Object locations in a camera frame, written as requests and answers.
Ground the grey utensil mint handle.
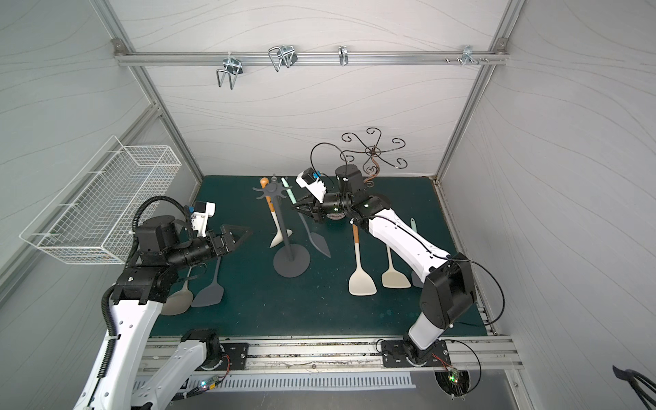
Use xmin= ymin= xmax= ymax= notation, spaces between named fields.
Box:
xmin=281 ymin=178 xmax=331 ymax=258

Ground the grey turner mint handle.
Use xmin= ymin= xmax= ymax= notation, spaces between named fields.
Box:
xmin=191 ymin=257 xmax=225 ymax=308

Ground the white spatula light wood handle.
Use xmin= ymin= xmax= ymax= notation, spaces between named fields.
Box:
xmin=348 ymin=225 xmax=377 ymax=297

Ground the cream spatula mint handle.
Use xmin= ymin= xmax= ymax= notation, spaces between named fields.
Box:
xmin=381 ymin=246 xmax=411 ymax=290

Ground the grey spatula mint handle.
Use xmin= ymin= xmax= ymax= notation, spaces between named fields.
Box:
xmin=410 ymin=218 xmax=424 ymax=288

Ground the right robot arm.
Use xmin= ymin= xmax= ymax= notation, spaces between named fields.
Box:
xmin=295 ymin=164 xmax=477 ymax=356

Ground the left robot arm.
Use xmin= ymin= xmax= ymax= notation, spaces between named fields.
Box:
xmin=74 ymin=196 xmax=252 ymax=409

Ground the grey utensil rack stand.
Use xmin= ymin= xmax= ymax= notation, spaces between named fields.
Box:
xmin=254 ymin=177 xmax=310 ymax=278

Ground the brown metal scroll stand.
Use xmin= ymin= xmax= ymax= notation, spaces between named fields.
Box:
xmin=341 ymin=126 xmax=408 ymax=188

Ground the small metal hook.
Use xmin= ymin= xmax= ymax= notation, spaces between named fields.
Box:
xmin=338 ymin=45 xmax=349 ymax=67

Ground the white vent strip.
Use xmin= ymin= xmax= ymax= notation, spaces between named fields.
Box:
xmin=132 ymin=372 xmax=417 ymax=395

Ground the metal double hook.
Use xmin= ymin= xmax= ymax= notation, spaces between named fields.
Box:
xmin=216 ymin=56 xmax=244 ymax=90

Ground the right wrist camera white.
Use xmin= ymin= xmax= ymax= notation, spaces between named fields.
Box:
xmin=296 ymin=167 xmax=327 ymax=203

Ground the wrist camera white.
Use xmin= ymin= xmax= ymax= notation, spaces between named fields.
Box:
xmin=190 ymin=201 xmax=216 ymax=237
xmin=296 ymin=167 xmax=327 ymax=203

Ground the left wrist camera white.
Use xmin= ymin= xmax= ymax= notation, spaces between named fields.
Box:
xmin=190 ymin=201 xmax=216 ymax=237

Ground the cream utensil orange handle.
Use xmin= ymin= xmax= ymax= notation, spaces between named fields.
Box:
xmin=260 ymin=177 xmax=293 ymax=249

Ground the white wire basket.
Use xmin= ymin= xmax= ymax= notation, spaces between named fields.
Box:
xmin=19 ymin=136 xmax=181 ymax=265

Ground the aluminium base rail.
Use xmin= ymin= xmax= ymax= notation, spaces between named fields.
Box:
xmin=127 ymin=335 xmax=524 ymax=378

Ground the metal wire hook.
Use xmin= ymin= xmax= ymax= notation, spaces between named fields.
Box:
xmin=268 ymin=44 xmax=298 ymax=72

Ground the aluminium top rail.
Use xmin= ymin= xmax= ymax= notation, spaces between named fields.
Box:
xmin=114 ymin=46 xmax=510 ymax=68

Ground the metal bracket hook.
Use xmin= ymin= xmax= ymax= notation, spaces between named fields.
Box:
xmin=444 ymin=45 xmax=490 ymax=66

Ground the black cable bundle corner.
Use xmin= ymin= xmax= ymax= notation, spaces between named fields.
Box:
xmin=613 ymin=366 xmax=655 ymax=410

